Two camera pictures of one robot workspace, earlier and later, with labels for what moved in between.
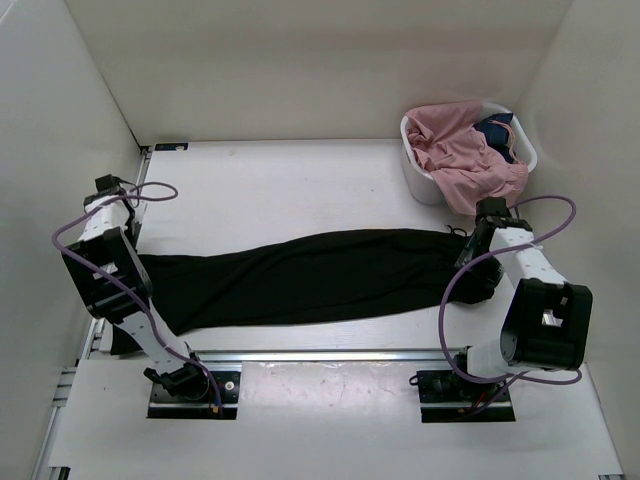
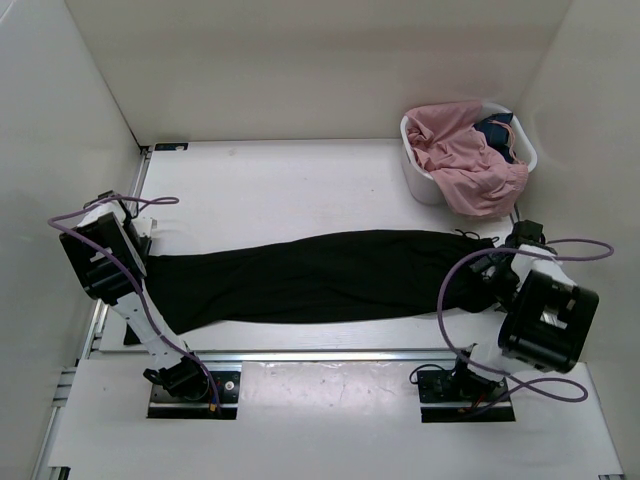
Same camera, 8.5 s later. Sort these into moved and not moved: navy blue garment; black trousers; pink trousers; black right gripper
Moved: black right gripper
Not moved: pink trousers; black trousers; navy blue garment
